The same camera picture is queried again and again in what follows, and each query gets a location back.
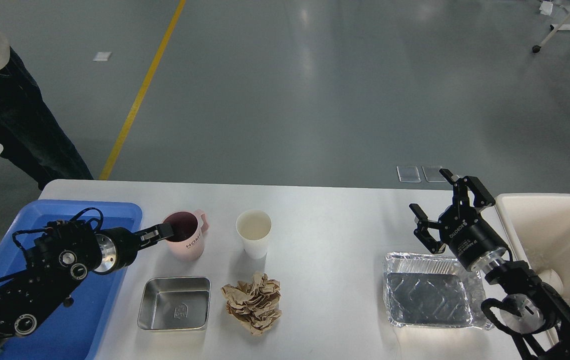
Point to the aluminium foil tray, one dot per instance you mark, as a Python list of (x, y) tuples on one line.
[(432, 291)]

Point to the beige plastic bin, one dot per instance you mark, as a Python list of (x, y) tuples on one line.
[(538, 228)]

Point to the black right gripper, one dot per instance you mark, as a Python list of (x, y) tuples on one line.
[(462, 229)]

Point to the blue plastic tray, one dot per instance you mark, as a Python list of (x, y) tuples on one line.
[(70, 333)]

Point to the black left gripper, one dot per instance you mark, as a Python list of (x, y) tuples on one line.
[(119, 247)]

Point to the clear floor plate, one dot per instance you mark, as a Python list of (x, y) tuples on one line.
[(432, 174), (408, 174)]

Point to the stainless steel rectangular tray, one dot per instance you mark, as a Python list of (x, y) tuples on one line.
[(175, 303)]

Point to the crumpled brown paper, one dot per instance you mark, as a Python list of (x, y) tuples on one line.
[(254, 304)]

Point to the white paper cup in bin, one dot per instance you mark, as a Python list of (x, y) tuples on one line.
[(553, 279)]

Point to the left clear floor plate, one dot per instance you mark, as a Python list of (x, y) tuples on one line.
[(408, 174)]

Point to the right clear floor plate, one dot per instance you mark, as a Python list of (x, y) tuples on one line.
[(432, 174)]

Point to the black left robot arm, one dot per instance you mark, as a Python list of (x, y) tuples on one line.
[(59, 256)]

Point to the person in beige sweater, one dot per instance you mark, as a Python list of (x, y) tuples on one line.
[(31, 137)]

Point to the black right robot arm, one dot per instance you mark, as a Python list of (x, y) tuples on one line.
[(533, 313)]

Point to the pink mug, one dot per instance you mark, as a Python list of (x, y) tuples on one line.
[(187, 242)]

